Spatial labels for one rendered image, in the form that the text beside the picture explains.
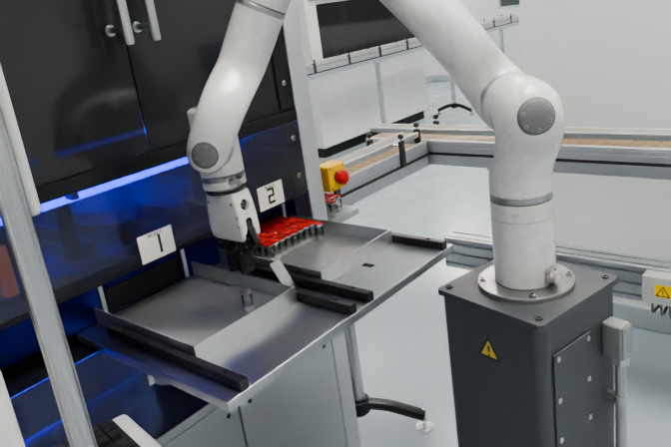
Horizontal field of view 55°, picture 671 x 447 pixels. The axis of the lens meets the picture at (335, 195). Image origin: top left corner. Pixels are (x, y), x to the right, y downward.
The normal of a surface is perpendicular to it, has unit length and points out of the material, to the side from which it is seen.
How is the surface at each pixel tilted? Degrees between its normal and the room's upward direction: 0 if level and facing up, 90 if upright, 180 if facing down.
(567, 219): 90
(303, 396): 90
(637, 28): 90
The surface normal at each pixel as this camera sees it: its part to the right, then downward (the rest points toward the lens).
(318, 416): 0.76, 0.09
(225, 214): -0.59, 0.32
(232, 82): 0.26, -0.47
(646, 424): -0.14, -0.95
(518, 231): -0.34, 0.32
